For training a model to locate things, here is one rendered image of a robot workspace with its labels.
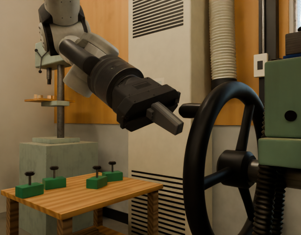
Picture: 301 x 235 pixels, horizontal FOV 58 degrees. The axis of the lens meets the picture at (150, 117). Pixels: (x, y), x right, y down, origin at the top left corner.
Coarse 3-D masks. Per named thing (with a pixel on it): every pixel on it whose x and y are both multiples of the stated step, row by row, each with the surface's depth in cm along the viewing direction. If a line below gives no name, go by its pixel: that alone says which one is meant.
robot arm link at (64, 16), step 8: (48, 0) 67; (56, 0) 66; (64, 0) 67; (72, 0) 68; (40, 8) 72; (48, 8) 69; (56, 8) 68; (64, 8) 69; (72, 8) 69; (80, 8) 74; (40, 16) 71; (48, 16) 70; (56, 16) 70; (64, 16) 70; (72, 16) 71; (80, 16) 74; (40, 24) 72; (64, 24) 72; (88, 24) 76; (40, 32) 74; (48, 48) 73
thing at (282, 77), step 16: (272, 64) 31; (288, 64) 30; (272, 80) 31; (288, 80) 30; (272, 96) 31; (288, 96) 30; (272, 112) 31; (288, 112) 30; (272, 128) 31; (288, 128) 30
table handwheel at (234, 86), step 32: (224, 96) 39; (256, 96) 48; (192, 128) 36; (256, 128) 53; (192, 160) 34; (224, 160) 44; (256, 160) 42; (192, 192) 34; (256, 192) 53; (192, 224) 35
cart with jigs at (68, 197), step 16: (80, 176) 176; (96, 176) 148; (112, 176) 161; (16, 192) 128; (32, 192) 129; (48, 192) 137; (64, 192) 137; (80, 192) 137; (96, 192) 137; (112, 192) 137; (128, 192) 137; (144, 192) 142; (16, 208) 141; (48, 208) 112; (64, 208) 112; (80, 208) 112; (96, 208) 118; (16, 224) 141; (64, 224) 108; (96, 224) 182
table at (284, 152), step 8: (264, 144) 30; (272, 144) 29; (280, 144) 29; (288, 144) 28; (296, 144) 28; (264, 152) 30; (272, 152) 29; (280, 152) 29; (288, 152) 28; (296, 152) 28; (264, 160) 30; (272, 160) 29; (280, 160) 29; (288, 160) 28; (296, 160) 28; (296, 168) 28
